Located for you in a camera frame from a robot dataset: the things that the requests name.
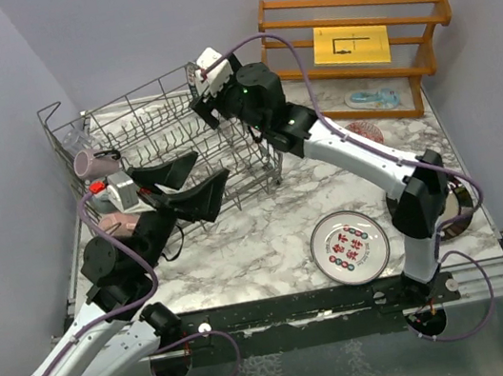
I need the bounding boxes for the white plate red characters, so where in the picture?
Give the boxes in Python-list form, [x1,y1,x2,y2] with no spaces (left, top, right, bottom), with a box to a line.
[310,210,391,286]

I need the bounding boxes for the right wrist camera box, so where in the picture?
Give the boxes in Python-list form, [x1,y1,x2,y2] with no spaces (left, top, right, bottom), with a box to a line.
[189,47,233,98]

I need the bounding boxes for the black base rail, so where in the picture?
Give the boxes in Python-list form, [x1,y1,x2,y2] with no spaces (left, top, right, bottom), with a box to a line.
[180,271,460,359]

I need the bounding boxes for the wooden shelf rack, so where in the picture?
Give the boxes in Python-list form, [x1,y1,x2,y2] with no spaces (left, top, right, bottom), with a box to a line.
[257,0,453,120]

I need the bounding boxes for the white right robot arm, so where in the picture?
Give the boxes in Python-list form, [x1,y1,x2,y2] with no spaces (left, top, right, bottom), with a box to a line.
[185,49,449,306]

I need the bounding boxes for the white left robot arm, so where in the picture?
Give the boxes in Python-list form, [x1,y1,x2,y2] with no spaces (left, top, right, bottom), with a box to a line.
[30,152,230,376]

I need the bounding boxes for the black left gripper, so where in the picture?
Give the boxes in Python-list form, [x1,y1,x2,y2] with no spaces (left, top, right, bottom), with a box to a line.
[120,146,246,274]

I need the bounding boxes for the purple glass mug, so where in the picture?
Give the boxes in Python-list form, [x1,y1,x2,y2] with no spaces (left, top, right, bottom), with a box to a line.
[72,148,122,181]

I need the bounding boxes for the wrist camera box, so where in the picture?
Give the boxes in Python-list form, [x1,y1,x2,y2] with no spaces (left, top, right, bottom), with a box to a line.
[88,170,139,212]
[189,47,233,98]

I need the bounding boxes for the grey wire dish rack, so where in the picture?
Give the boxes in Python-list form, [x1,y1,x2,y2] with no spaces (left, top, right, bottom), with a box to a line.
[37,67,283,212]

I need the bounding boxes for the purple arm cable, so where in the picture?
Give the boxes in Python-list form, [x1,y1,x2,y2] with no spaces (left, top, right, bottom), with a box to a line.
[196,2,503,375]
[0,170,245,376]

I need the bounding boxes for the red patterned bowl far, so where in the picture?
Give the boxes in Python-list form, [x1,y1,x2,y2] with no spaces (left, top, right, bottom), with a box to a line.
[346,121,385,144]

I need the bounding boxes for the green rimmed white plate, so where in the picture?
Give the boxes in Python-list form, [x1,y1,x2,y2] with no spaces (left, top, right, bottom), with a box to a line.
[184,61,199,99]

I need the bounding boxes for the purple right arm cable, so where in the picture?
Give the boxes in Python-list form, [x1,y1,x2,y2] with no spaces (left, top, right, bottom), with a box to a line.
[196,2,503,375]

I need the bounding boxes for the pink mug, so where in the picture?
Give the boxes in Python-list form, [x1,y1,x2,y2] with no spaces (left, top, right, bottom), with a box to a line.
[97,211,140,241]

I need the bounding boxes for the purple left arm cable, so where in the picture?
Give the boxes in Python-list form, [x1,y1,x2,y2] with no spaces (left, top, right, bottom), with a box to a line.
[0,170,245,376]

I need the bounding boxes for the dark rimmed beige plate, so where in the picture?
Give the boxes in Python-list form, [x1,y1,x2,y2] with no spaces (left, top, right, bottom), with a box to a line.
[438,176,473,242]

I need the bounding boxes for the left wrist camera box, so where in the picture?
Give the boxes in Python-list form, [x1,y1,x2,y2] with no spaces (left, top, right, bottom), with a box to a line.
[88,170,139,212]

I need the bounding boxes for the yellow book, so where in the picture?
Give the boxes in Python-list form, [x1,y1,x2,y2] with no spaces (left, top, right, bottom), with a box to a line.
[312,25,392,67]

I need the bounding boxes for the grey-green ceramic mug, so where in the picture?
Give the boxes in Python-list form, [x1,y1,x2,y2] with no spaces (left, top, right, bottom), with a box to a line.
[91,196,116,215]

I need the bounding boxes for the clear octagonal glass tumbler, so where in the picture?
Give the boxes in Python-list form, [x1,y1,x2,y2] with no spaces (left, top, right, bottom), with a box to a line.
[61,128,96,156]

